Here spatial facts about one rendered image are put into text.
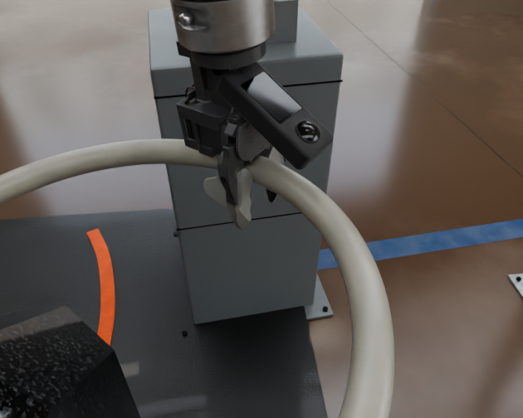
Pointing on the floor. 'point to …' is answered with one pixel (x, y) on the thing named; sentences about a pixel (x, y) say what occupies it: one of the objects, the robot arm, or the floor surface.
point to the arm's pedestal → (192, 221)
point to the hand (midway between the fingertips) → (261, 208)
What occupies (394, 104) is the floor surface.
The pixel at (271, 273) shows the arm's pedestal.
